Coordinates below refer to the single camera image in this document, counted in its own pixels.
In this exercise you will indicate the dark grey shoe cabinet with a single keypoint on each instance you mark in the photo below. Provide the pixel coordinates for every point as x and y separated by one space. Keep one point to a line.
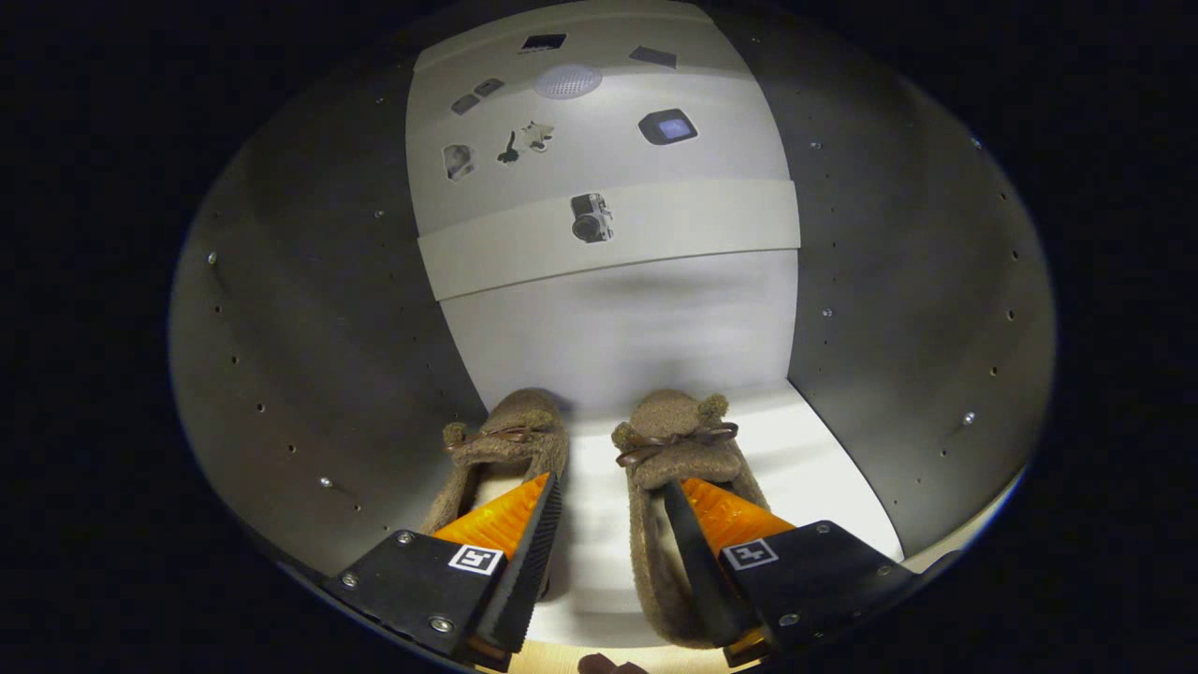
281 328

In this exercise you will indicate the brown fuzzy shoe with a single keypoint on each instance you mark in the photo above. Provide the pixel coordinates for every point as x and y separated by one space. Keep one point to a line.
674 440
524 421

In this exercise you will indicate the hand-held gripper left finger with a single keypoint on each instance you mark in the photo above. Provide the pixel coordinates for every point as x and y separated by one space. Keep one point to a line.
529 580

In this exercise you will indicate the white cabinet shelf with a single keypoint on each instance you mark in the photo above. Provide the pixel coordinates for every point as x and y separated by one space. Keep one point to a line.
599 524

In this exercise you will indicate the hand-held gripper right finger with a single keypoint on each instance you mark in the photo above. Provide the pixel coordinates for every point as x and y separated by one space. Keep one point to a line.
707 580

